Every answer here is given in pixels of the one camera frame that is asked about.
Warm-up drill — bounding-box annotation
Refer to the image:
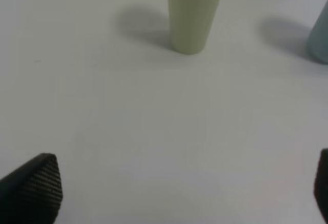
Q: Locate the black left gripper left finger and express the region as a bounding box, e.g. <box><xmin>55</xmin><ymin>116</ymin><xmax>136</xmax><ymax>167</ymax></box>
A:
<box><xmin>1</xmin><ymin>153</ymin><xmax>63</xmax><ymax>223</ymax></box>

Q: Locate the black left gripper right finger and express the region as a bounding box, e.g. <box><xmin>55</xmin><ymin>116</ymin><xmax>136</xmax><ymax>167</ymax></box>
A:
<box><xmin>314</xmin><ymin>149</ymin><xmax>328</xmax><ymax>223</ymax></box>

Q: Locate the pale green plastic cup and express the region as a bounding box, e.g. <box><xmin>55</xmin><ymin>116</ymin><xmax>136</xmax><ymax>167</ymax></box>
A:
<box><xmin>168</xmin><ymin>0</ymin><xmax>219</xmax><ymax>55</ymax></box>

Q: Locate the teal plastic cup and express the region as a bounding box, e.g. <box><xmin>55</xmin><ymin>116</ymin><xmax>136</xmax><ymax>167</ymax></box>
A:
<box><xmin>306</xmin><ymin>2</ymin><xmax>328</xmax><ymax>65</ymax></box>

